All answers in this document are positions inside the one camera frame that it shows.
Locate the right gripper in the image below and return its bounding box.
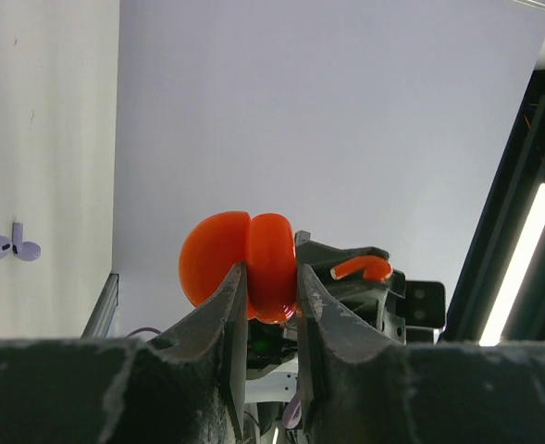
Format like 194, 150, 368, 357
246, 229, 447, 371

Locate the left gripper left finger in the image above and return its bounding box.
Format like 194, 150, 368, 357
0, 264, 247, 443

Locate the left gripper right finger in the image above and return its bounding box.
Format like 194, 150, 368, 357
297, 265, 545, 443

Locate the orange earbud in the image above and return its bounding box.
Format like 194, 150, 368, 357
330, 255, 393, 282

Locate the orange charging case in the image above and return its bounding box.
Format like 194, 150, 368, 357
178, 210, 299, 325

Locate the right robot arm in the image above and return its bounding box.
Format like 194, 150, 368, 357
246, 230, 446, 435

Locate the purple earbud right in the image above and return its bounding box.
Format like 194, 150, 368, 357
12, 222, 42, 262

